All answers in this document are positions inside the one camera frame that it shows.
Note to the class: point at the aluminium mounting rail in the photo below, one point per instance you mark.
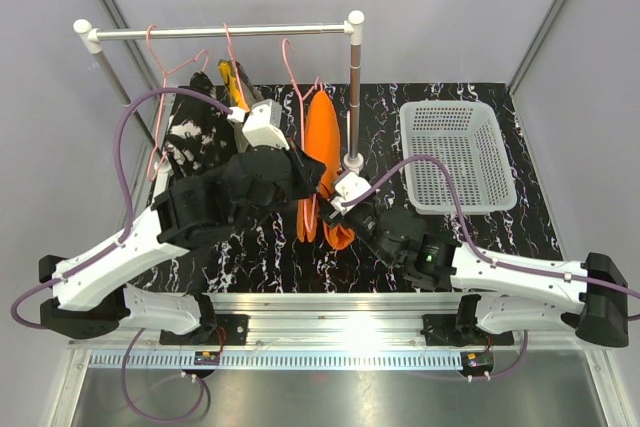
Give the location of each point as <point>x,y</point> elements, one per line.
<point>371,322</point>

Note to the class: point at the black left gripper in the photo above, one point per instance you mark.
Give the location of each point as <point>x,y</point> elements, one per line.
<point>308,171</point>

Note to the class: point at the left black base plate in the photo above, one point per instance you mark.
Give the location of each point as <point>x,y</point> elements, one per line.
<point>232,329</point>

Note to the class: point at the pink hanger with orange trousers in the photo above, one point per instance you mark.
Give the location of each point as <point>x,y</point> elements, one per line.
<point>300,92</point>

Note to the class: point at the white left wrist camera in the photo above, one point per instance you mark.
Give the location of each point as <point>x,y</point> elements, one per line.
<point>260,126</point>

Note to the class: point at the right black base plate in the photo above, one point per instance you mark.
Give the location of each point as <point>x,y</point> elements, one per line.
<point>447,330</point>

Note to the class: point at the pink hanger with camouflage trousers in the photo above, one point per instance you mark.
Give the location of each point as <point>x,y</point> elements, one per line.
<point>243,101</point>

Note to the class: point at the black white patterned trousers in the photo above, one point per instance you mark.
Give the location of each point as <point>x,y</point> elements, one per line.
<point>198,137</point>

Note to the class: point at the white plastic basket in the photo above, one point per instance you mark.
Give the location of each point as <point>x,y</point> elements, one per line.
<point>466,138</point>

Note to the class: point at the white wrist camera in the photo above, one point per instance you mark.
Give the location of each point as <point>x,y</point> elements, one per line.
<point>348,187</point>
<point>260,126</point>

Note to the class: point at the black marble pattern mat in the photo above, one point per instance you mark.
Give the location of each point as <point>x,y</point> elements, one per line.
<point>270,259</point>

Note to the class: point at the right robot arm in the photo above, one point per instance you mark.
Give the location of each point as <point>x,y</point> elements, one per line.
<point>500,292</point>

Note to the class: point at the camouflage yellow trousers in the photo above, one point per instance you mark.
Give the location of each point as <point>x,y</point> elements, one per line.
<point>227,75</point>

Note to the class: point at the white slotted cable duct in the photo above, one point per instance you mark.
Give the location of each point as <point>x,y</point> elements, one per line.
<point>290,360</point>

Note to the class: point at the orange trousers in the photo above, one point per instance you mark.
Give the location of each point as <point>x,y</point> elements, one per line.
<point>322,143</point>

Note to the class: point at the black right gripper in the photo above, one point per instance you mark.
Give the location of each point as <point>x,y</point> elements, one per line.
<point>333,217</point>

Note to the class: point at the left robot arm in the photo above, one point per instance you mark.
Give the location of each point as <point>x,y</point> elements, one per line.
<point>92,294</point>

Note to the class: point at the silver white clothes rack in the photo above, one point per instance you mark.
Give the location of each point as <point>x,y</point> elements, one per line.
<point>238,38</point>

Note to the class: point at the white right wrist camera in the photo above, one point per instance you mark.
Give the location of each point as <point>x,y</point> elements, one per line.
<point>348,187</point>

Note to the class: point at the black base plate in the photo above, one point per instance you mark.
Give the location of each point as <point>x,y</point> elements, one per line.
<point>232,329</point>
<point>447,330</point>

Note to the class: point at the pink hanger with black trousers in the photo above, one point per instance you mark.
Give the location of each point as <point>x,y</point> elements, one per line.
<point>157,155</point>

